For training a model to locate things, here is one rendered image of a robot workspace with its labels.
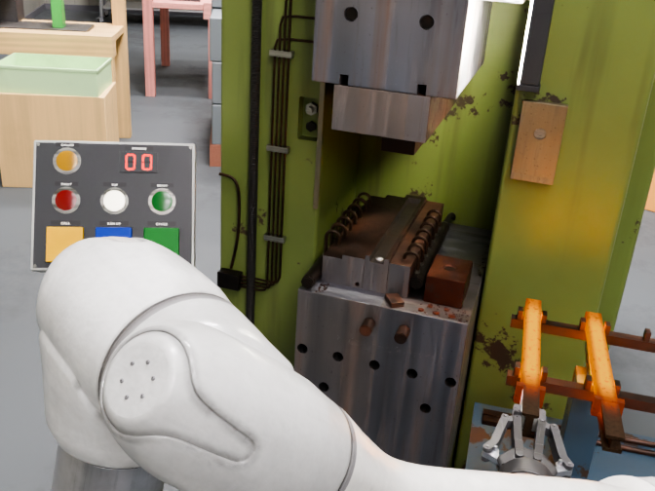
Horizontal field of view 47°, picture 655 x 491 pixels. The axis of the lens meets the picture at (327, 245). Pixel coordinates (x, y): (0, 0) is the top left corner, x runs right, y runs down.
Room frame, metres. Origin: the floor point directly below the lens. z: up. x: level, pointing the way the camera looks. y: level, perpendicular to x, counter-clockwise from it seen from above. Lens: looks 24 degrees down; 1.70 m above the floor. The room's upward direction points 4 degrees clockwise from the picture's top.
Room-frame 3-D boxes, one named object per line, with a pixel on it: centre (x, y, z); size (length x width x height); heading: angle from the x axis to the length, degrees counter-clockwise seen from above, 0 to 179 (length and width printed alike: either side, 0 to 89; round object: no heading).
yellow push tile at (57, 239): (1.45, 0.55, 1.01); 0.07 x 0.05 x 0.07; 99
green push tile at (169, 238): (1.48, 0.36, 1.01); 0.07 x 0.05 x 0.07; 99
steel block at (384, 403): (1.71, -0.20, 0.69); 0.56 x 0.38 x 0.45; 164
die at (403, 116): (1.71, -0.15, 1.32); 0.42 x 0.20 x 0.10; 164
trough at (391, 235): (1.71, -0.17, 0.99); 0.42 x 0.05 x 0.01; 164
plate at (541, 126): (1.55, -0.43, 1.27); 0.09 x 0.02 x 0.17; 74
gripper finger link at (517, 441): (0.92, -0.30, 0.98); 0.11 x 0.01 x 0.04; 171
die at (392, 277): (1.71, -0.15, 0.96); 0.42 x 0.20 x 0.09; 164
